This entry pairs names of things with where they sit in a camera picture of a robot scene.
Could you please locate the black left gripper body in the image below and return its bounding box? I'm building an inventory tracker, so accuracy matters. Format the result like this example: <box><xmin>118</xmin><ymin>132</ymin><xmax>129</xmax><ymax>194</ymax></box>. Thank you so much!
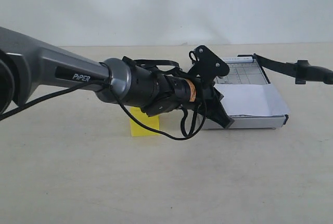
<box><xmin>193</xmin><ymin>78</ymin><xmax>223</xmax><ymax>119</ymax></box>

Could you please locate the white paper sheet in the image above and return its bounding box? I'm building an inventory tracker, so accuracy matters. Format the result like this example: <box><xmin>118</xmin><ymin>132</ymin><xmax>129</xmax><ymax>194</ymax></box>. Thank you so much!
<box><xmin>215</xmin><ymin>84</ymin><xmax>290</xmax><ymax>117</ymax></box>

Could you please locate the yellow cube block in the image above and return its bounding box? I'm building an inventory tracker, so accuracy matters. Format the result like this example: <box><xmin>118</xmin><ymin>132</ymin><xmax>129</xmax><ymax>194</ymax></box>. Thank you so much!
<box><xmin>130</xmin><ymin>106</ymin><xmax>160</xmax><ymax>138</ymax></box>

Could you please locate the black cutter blade arm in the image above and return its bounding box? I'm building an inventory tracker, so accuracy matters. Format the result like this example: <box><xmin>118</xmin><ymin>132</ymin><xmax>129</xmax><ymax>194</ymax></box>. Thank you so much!
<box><xmin>253</xmin><ymin>54</ymin><xmax>332</xmax><ymax>85</ymax></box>

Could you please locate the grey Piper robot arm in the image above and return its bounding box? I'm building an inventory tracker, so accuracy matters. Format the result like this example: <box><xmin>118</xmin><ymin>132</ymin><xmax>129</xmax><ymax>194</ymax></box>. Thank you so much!
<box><xmin>1</xmin><ymin>28</ymin><xmax>233</xmax><ymax>128</ymax></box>

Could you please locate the grey paper cutter base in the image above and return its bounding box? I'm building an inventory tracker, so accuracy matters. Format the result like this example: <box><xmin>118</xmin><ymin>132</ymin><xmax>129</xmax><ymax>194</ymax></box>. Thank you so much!
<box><xmin>215</xmin><ymin>55</ymin><xmax>290</xmax><ymax>129</ymax></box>

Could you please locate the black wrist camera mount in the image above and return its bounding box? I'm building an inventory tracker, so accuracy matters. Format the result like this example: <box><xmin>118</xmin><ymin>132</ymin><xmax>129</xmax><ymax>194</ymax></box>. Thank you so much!
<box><xmin>187</xmin><ymin>45</ymin><xmax>230</xmax><ymax>87</ymax></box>

